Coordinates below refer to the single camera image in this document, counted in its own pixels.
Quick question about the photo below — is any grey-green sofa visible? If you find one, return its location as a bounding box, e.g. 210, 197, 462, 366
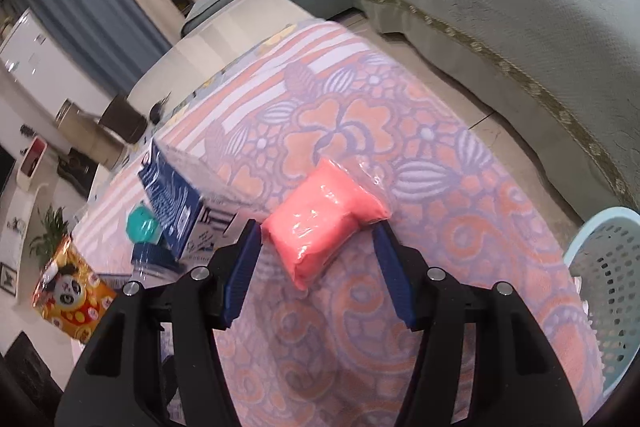
181, 0, 640, 224

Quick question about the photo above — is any pink packet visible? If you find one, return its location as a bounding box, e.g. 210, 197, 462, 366
261, 158, 390, 291

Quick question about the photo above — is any white and red bin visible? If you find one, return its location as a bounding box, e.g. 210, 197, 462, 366
16, 138, 48, 192

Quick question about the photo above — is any dark brown stool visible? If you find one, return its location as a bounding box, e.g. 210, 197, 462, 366
98, 94, 147, 144

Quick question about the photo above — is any panda print snack bag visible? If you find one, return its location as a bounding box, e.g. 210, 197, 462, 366
32, 234, 118, 345

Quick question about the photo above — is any floral patterned blanket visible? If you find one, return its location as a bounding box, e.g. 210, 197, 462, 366
71, 21, 605, 427

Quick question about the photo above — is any blue curtain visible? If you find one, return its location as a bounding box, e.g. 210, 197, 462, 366
0, 0, 311, 95

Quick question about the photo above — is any white cabinet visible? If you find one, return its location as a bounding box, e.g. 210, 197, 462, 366
0, 8, 57, 80

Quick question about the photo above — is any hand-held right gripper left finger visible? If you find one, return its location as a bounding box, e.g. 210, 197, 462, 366
54, 220, 263, 427

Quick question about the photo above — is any potted green plant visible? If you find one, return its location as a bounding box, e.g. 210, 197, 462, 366
29, 204, 73, 260

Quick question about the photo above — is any small black object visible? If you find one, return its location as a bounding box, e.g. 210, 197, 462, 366
150, 93, 173, 124

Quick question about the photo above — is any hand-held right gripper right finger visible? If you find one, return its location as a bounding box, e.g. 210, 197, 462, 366
371, 223, 584, 427

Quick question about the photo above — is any light blue perforated basket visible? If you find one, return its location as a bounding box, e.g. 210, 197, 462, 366
564, 206, 640, 403

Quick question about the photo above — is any blue and white carton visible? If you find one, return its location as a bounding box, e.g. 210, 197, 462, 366
137, 138, 240, 266

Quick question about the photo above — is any dark blue flat box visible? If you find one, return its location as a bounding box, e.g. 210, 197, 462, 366
131, 243, 182, 272

